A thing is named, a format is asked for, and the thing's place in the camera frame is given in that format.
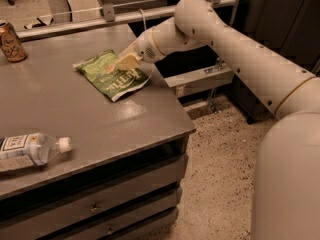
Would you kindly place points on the brown soda can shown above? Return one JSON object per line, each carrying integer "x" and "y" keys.
{"x": 10, "y": 43}

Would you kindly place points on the grey drawer cabinet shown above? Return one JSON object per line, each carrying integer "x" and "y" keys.
{"x": 95, "y": 195}

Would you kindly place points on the dark grey cabinet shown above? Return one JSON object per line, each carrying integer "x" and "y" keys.
{"x": 289, "y": 27}

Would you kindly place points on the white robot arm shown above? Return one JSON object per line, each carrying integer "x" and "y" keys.
{"x": 286, "y": 200}

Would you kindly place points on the green jalapeno chip bag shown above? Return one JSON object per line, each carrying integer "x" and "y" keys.
{"x": 111, "y": 81}

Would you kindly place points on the clear plastic water bottle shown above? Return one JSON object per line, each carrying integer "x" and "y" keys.
{"x": 30, "y": 150}

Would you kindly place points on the grey metal frame rail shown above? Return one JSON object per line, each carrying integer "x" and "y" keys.
{"x": 116, "y": 14}

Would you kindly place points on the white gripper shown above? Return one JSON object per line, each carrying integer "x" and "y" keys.
{"x": 145, "y": 47}

